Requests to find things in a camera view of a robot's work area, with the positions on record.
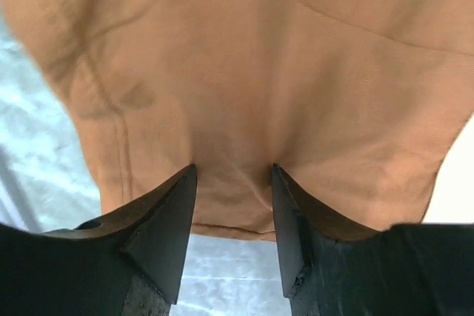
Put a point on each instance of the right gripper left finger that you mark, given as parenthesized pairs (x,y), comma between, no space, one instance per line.
(159,230)

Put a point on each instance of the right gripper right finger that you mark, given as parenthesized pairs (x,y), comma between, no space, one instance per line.
(297,215)

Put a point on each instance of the brown boxer underwear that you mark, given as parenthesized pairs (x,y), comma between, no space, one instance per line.
(358,100)

